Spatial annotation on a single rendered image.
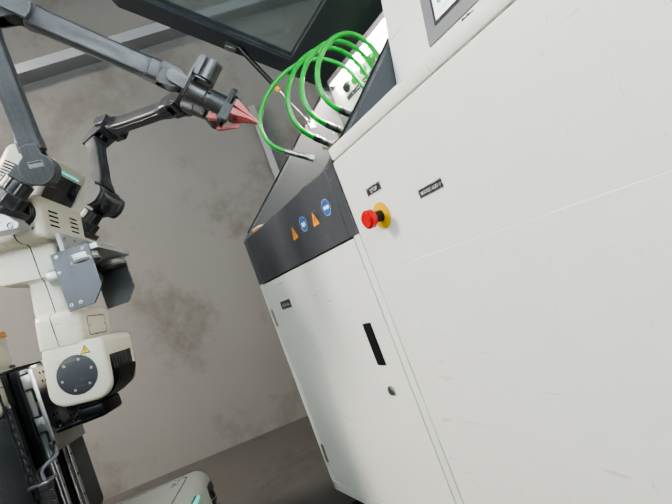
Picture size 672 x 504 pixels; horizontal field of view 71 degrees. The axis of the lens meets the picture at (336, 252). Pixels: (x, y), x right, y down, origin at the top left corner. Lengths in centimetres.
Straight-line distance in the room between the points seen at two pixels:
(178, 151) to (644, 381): 286
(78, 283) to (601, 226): 121
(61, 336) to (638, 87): 134
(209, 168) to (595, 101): 269
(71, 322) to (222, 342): 166
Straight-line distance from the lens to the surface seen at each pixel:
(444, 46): 73
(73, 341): 144
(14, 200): 138
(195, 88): 139
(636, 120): 59
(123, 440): 322
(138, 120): 189
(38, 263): 151
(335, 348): 126
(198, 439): 312
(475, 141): 70
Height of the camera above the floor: 72
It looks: 3 degrees up
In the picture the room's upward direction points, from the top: 21 degrees counter-clockwise
